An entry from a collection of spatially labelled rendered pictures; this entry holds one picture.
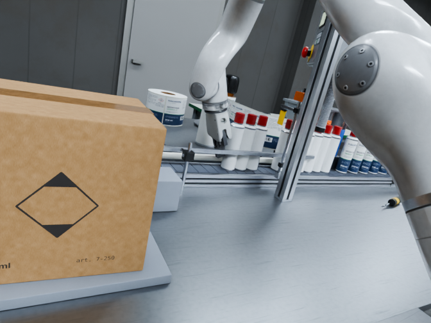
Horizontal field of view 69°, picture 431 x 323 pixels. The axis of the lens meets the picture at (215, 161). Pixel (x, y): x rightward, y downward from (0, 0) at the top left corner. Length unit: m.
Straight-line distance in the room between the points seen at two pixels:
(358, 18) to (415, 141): 0.24
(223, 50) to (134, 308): 0.65
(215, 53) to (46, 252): 0.61
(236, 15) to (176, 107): 0.77
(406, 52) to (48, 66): 3.38
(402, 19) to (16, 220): 0.65
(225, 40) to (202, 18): 3.10
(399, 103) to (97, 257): 0.50
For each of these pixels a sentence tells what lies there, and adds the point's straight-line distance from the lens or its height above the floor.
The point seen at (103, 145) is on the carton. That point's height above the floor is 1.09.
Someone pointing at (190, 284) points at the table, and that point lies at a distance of 0.63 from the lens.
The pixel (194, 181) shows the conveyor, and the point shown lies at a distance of 1.02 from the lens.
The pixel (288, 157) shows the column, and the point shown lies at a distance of 1.07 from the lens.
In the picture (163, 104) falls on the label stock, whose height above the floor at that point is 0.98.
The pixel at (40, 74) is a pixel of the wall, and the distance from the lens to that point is 3.60.
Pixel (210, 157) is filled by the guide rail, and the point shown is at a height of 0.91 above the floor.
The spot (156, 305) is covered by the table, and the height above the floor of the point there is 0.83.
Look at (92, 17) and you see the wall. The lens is 3.62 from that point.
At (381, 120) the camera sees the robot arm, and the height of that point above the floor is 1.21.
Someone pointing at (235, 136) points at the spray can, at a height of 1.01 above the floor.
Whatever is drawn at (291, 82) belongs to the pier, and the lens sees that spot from 4.77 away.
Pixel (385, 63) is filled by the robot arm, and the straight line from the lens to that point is 0.43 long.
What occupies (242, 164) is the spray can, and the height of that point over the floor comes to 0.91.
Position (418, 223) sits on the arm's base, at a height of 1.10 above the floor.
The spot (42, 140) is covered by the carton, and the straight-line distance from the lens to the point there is 0.48.
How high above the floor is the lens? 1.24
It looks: 18 degrees down
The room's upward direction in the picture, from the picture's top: 13 degrees clockwise
